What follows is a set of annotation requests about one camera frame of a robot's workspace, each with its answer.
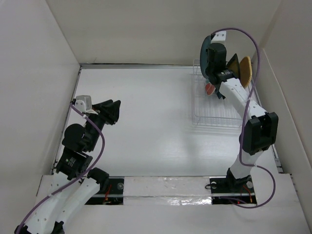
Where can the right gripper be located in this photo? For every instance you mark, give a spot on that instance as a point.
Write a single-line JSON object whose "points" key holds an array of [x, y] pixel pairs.
{"points": [[207, 49]]}

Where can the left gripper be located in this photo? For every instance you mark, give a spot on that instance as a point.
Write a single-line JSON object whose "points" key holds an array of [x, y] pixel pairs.
{"points": [[109, 113]]}

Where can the grey-green round plate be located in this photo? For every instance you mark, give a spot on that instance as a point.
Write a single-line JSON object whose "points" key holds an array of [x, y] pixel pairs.
{"points": [[203, 55]]}

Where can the black yellow square plate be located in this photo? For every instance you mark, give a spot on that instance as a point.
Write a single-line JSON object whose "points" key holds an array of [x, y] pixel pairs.
{"points": [[234, 66]]}

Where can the red teal floral plate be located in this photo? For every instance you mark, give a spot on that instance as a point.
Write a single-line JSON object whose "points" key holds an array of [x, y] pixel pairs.
{"points": [[209, 89]]}

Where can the dark blue leaf plate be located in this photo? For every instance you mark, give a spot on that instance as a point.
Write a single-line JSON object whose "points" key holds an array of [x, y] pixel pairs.
{"points": [[217, 92]]}

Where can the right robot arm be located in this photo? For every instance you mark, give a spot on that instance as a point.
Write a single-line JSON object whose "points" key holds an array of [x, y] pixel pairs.
{"points": [[230, 80]]}

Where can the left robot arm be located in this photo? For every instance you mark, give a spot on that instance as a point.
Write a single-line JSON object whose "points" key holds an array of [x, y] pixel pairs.
{"points": [[75, 179]]}

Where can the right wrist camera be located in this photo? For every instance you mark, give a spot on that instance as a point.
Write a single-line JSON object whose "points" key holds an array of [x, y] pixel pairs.
{"points": [[219, 37]]}

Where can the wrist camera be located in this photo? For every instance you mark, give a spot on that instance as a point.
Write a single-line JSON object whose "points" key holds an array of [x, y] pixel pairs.
{"points": [[83, 103], [219, 37]]}

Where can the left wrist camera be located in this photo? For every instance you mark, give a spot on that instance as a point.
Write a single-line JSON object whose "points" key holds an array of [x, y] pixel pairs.
{"points": [[83, 103]]}

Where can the white wire dish rack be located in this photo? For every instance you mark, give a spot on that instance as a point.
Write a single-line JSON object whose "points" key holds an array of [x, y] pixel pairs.
{"points": [[210, 110]]}

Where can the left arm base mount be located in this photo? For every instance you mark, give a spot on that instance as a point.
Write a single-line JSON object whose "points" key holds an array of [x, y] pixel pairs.
{"points": [[111, 188]]}

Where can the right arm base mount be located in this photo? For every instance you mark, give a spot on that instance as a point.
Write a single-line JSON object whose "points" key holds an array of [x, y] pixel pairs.
{"points": [[228, 190]]}

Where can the metal rail bar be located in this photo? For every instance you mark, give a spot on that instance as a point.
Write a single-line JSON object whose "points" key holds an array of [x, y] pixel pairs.
{"points": [[173, 195]]}

